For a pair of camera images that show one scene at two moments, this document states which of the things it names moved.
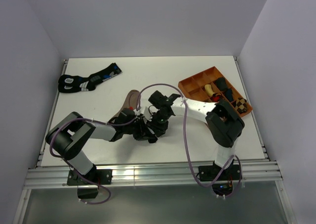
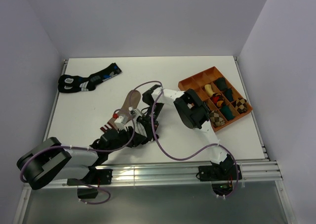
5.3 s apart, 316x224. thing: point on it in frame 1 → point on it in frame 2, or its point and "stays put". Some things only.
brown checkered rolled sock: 241,105 stays put
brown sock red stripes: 131,101 stays put
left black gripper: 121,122 → 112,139
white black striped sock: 141,131 stays put
